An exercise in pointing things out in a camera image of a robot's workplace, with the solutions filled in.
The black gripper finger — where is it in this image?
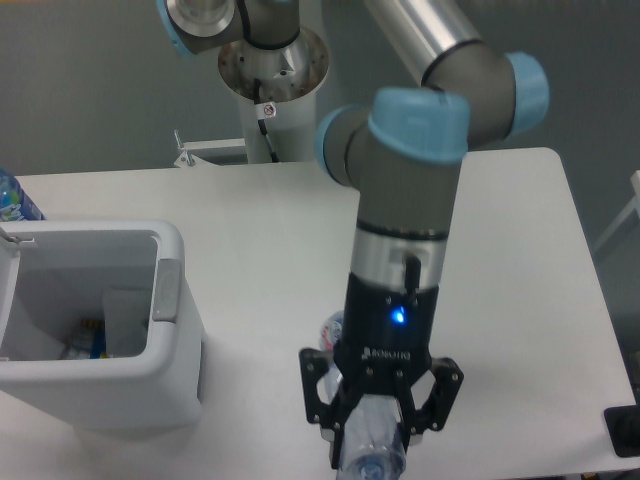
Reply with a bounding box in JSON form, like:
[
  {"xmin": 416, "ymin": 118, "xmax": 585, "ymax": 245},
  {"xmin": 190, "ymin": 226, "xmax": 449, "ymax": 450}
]
[
  {"xmin": 399, "ymin": 357, "xmax": 464, "ymax": 446},
  {"xmin": 298, "ymin": 348, "xmax": 363, "ymax": 469}
]

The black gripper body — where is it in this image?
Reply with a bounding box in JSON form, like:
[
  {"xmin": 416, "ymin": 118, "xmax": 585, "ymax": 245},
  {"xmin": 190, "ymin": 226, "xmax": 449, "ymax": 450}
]
[{"xmin": 334, "ymin": 274, "xmax": 439, "ymax": 396}]

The clear plastic water bottle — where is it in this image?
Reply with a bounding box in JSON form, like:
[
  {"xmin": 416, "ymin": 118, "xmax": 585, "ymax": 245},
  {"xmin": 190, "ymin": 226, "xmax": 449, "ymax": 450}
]
[{"xmin": 319, "ymin": 311, "xmax": 406, "ymax": 479}]

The white plastic wrapper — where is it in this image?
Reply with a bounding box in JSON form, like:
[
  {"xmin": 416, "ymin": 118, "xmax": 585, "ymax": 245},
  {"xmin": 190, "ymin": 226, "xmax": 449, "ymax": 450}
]
[{"xmin": 102, "ymin": 288, "xmax": 151, "ymax": 358}]

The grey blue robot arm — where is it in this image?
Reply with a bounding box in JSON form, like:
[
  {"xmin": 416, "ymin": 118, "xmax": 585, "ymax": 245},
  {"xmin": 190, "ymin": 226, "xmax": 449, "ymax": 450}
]
[{"xmin": 157, "ymin": 1, "xmax": 549, "ymax": 479}]

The white trash can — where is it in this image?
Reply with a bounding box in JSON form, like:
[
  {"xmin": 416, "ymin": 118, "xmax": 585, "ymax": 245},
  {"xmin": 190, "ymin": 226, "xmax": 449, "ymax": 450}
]
[{"xmin": 1, "ymin": 220, "xmax": 205, "ymax": 429}]

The black device at right edge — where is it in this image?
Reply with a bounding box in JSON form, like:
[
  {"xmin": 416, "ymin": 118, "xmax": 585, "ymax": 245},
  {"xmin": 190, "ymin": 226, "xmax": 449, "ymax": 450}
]
[{"xmin": 604, "ymin": 405, "xmax": 639, "ymax": 458}]

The blue snack packet in bin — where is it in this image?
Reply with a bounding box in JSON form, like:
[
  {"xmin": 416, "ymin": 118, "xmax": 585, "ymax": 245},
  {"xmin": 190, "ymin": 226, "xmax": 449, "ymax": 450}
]
[{"xmin": 61, "ymin": 319, "xmax": 108, "ymax": 360}]

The blue bottle at left edge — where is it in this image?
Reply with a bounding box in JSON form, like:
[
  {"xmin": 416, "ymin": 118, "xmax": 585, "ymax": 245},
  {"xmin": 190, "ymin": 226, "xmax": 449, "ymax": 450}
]
[{"xmin": 1, "ymin": 169, "xmax": 46, "ymax": 222}]

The black cable on pedestal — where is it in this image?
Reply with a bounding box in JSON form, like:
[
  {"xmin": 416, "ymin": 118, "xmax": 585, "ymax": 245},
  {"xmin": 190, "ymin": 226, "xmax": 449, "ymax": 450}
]
[{"xmin": 252, "ymin": 77, "xmax": 281, "ymax": 164}]

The white base frame with bolts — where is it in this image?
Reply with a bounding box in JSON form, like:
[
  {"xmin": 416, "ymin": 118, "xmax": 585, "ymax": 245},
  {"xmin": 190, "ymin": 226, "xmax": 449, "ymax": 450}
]
[{"xmin": 171, "ymin": 129, "xmax": 321, "ymax": 169}]

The white frame at right edge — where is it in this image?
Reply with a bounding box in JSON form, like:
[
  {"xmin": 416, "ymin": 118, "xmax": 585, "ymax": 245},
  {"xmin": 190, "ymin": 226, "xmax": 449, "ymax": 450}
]
[{"xmin": 593, "ymin": 170, "xmax": 639, "ymax": 259}]

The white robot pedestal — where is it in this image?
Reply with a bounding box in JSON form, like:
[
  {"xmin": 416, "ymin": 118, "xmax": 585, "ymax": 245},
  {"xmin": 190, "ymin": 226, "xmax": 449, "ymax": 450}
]
[{"xmin": 218, "ymin": 27, "xmax": 329, "ymax": 151}]

